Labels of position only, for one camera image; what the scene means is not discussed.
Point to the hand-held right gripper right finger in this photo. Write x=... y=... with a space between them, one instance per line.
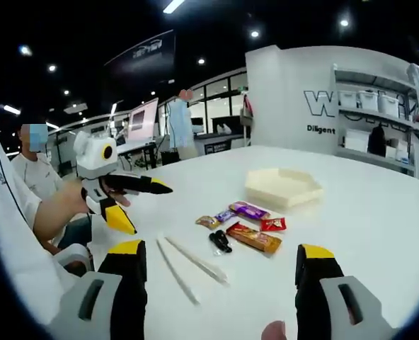
x=315 y=304

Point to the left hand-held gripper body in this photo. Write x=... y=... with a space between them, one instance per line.
x=91 y=156

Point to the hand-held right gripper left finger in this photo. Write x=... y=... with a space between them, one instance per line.
x=124 y=304

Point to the cream hexagonal container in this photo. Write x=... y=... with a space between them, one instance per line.
x=280 y=186

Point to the person's left hand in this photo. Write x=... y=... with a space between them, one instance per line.
x=73 y=198

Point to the person's right hand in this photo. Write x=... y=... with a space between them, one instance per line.
x=274 y=332

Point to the background desk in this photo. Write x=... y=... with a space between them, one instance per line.
x=138 y=150

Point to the black bin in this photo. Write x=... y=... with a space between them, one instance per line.
x=170 y=158

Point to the pink screen monitor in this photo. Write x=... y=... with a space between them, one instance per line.
x=143 y=120

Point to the small golden candy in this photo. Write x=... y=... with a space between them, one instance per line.
x=207 y=222

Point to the red snack packet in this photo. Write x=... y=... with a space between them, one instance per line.
x=273 y=224

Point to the orange snack bar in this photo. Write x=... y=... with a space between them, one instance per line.
x=253 y=238

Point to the small purple candy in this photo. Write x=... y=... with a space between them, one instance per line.
x=225 y=215

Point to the black counter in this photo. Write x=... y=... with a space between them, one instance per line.
x=223 y=144

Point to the person's white shirt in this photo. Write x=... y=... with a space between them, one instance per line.
x=11 y=248

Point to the black hanging banner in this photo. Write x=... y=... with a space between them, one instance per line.
x=142 y=56

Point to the purple snack packet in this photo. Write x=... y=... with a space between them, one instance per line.
x=250 y=210

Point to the red hanging bag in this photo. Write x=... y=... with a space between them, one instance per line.
x=247 y=110

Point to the black backpack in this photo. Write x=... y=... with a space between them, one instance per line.
x=376 y=141

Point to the grey shelf rack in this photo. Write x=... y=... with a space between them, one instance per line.
x=372 y=115

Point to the white storage box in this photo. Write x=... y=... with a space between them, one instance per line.
x=388 y=105
x=368 y=100
x=348 y=99

